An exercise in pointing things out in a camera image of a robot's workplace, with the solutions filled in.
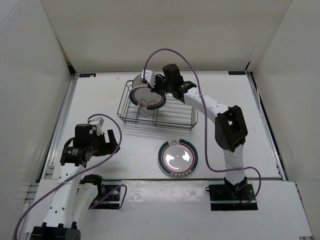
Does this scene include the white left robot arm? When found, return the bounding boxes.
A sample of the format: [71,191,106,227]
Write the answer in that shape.
[30,117,119,240]

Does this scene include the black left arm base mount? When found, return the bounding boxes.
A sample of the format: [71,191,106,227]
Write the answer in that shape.
[80,174,128,210]

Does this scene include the metal wire dish rack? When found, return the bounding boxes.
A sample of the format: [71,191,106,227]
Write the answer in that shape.
[117,80,198,131]

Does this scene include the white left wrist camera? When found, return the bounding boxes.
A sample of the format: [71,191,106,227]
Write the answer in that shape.
[87,116,105,136]

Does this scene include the aluminium rail frame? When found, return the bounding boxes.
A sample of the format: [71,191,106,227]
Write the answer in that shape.
[24,73,78,204]

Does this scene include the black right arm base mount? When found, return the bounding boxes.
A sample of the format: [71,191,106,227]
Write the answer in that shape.
[205,184,258,211]

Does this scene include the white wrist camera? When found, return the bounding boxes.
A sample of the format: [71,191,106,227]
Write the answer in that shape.
[141,70,156,89]
[87,116,105,136]

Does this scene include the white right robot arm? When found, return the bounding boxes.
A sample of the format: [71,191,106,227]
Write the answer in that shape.
[141,64,248,200]

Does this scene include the green red rimmed plate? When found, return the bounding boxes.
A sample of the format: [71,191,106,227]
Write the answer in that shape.
[157,138,199,178]
[129,85,167,110]

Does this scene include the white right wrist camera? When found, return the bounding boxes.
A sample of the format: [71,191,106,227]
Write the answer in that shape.
[141,70,156,89]

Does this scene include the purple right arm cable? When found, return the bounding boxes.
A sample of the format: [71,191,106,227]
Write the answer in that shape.
[143,48,262,205]

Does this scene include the rear white plate brown drawing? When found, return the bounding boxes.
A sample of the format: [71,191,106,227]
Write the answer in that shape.
[131,75,147,88]

